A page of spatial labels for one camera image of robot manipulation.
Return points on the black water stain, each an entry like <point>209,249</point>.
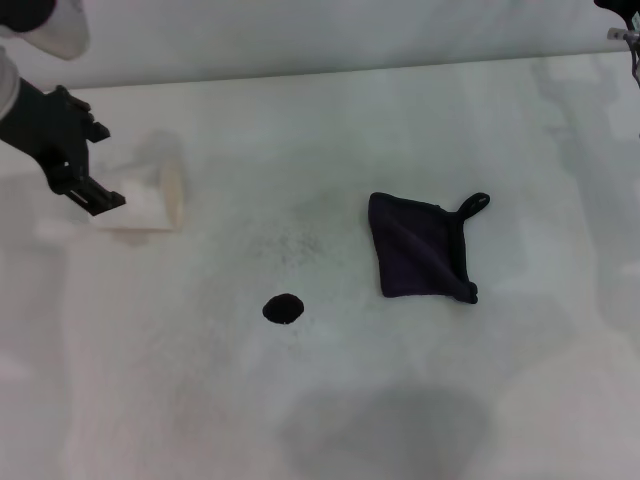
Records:
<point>283,308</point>

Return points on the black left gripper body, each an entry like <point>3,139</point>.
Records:
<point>45,130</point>

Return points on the white paper cup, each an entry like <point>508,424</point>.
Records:
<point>150,205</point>

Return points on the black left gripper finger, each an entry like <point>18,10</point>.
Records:
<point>92,196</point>
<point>97,131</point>

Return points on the dark purple rag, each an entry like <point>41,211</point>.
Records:
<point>415,250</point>

